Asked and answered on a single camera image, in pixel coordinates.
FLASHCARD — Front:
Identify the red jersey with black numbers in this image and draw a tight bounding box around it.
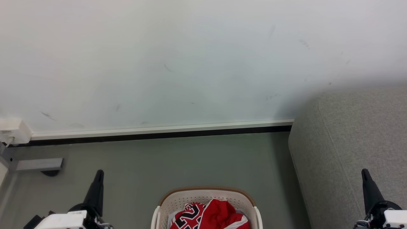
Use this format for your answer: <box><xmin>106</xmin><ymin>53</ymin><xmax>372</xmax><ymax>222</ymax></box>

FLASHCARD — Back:
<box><xmin>169</xmin><ymin>199</ymin><xmax>251</xmax><ymax>229</ymax></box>

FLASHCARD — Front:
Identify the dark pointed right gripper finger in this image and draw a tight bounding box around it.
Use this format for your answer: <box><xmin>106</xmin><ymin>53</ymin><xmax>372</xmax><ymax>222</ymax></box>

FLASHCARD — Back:
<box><xmin>362</xmin><ymin>169</ymin><xmax>385</xmax><ymax>215</ymax></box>

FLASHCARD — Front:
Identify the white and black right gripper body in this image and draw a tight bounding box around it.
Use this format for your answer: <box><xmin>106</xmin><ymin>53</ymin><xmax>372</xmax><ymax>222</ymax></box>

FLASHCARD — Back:
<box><xmin>354</xmin><ymin>201</ymin><xmax>407</xmax><ymax>229</ymax></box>

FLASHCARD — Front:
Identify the white laundry basket brown rim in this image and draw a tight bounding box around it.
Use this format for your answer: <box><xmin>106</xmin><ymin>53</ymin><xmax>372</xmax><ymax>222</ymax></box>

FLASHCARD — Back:
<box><xmin>151</xmin><ymin>187</ymin><xmax>263</xmax><ymax>229</ymax></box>

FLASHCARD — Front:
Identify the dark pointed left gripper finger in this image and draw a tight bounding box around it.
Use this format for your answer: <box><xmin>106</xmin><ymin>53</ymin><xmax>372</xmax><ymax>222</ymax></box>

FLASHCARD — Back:
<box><xmin>83</xmin><ymin>170</ymin><xmax>105</xmax><ymax>217</ymax></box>

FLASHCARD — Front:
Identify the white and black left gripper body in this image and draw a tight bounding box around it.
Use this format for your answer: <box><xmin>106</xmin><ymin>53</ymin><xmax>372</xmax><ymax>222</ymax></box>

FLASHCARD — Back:
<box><xmin>24</xmin><ymin>204</ymin><xmax>114</xmax><ymax>229</ymax></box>

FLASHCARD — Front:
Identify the grey fabric sofa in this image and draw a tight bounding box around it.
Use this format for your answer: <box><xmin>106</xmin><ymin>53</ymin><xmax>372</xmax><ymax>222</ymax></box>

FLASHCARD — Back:
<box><xmin>288</xmin><ymin>86</ymin><xmax>407</xmax><ymax>229</ymax></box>

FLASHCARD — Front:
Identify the white and black baseboard strip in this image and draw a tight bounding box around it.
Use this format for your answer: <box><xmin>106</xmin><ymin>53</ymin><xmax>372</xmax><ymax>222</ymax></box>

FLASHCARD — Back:
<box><xmin>6</xmin><ymin>119</ymin><xmax>294</xmax><ymax>148</ymax></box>

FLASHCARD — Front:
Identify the pale lavender cloth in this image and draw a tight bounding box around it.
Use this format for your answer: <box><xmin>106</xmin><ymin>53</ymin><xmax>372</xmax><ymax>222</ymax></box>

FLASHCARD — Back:
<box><xmin>167</xmin><ymin>211</ymin><xmax>179</xmax><ymax>229</ymax></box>

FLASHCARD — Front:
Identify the white wall power box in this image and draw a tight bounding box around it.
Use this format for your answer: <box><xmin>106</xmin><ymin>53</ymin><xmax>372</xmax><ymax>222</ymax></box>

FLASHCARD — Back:
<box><xmin>0</xmin><ymin>118</ymin><xmax>32</xmax><ymax>145</ymax></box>

